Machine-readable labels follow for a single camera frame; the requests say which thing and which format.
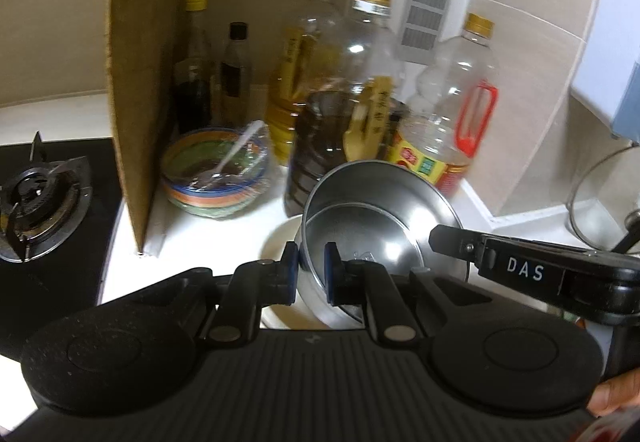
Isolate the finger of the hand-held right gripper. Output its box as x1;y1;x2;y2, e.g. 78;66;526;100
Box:
428;223;485;269

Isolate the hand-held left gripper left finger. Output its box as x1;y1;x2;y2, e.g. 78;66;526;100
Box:
149;241;302;344

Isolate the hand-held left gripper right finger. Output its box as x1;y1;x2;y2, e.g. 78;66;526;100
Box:
323;241;482;345

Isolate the small steel bowl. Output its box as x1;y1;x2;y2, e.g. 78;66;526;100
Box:
298;202;432;329
304;161;464;273

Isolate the person's right hand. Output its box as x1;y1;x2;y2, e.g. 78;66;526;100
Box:
588;368;640;418

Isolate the white plate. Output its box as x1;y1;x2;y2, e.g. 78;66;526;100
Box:
258;215;321;329

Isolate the colourful striped bowl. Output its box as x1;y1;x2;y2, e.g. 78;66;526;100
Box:
159;127;274;221

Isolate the large bottle brown liquid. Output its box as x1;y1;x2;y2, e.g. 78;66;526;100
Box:
283;0;402;219

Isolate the white plastic spoon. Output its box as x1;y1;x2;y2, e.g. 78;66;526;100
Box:
192;119;267;189

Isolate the yellow oil bottle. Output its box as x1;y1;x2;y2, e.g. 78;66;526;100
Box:
264;0;339;169

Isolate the blue range hood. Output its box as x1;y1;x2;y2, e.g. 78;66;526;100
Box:
570;20;640;144

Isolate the dark sauce bottle yellow cap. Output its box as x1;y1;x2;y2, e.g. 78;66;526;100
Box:
172;0;214;136

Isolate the small dark bottle black cap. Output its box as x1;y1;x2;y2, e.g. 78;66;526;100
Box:
216;21;252;117

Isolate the brown cardboard sheet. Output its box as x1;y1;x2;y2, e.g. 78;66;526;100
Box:
105;0;212;257

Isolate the black gas stove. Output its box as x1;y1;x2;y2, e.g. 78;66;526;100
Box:
0;131;127;359

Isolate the glass pot lid black handle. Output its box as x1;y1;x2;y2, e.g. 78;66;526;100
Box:
564;144;640;256

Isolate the clear oil bottle red handle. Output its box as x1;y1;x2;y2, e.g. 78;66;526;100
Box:
399;13;502;199

